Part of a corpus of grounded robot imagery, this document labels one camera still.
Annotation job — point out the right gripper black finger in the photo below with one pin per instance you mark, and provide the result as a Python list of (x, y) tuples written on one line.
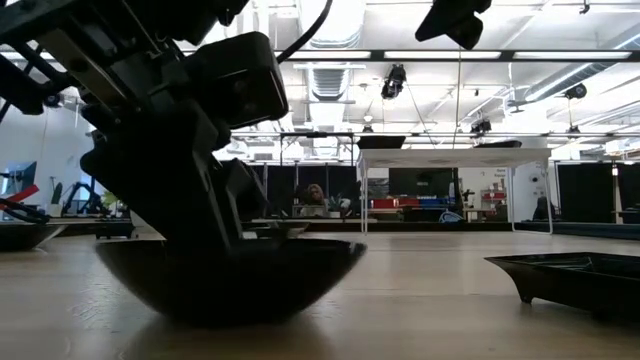
[(440, 17)]

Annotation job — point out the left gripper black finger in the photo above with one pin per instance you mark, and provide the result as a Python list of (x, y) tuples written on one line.
[(165, 175), (247, 192)]

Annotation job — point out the black leaf-shaped plate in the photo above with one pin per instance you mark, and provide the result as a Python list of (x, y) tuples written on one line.
[(280, 285)]

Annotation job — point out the small black square plate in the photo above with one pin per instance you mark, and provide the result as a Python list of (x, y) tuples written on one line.
[(25, 237), (575, 287)]

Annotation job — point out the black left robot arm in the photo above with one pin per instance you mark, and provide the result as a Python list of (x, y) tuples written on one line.
[(22, 87)]

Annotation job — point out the black room divider panels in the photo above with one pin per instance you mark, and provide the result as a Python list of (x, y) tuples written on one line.
[(285, 185)]

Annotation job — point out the person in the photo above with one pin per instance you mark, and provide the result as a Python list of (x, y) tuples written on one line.
[(315, 192)]

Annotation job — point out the small black cube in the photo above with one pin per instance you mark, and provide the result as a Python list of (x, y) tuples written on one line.
[(115, 231)]

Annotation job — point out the black background truss bar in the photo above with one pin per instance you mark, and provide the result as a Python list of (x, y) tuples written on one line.
[(320, 134)]

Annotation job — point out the black round ceiling lamp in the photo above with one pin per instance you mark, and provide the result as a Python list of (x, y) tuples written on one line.
[(576, 91)]

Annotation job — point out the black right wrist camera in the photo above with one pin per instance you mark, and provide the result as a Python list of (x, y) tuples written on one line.
[(467, 34)]

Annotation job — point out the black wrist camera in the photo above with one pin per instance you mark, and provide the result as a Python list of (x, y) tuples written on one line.
[(467, 34), (240, 80)]

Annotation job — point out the black frame bar with lights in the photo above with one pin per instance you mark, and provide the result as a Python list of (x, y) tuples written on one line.
[(377, 55)]

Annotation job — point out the black overhead camera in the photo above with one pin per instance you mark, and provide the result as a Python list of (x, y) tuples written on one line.
[(394, 82)]

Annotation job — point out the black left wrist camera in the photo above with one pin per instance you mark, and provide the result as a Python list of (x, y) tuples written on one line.
[(240, 80)]

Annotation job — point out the silver ceiling air duct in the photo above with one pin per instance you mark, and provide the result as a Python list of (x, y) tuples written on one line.
[(330, 80)]

